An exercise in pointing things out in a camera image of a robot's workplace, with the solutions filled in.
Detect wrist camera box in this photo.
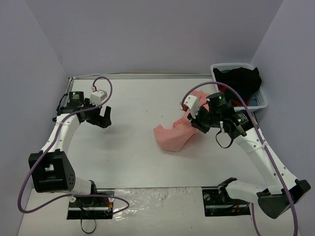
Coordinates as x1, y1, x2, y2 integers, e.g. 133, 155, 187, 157
182, 95, 201, 119
90, 90, 107, 106

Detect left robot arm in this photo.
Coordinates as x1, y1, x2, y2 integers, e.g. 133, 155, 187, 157
29, 90, 111, 206

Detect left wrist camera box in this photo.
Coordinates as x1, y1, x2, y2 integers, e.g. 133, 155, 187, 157
90, 90, 107, 106

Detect black loop cable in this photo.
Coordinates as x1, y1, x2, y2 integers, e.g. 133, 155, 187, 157
80, 217, 97, 234

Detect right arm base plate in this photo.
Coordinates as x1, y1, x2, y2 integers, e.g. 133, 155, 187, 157
201, 187, 251, 217

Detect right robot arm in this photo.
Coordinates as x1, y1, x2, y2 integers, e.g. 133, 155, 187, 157
184, 92, 311, 219

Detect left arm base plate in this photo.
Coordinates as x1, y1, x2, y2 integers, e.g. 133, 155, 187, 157
66, 197, 114, 220

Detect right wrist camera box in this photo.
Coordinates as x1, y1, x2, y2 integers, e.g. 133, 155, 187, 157
182, 95, 201, 119

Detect black and red clothes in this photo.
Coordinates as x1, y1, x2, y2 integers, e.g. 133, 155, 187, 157
213, 67, 262, 106

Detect pink t shirt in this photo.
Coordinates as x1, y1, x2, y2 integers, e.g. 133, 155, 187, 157
154, 89, 212, 153

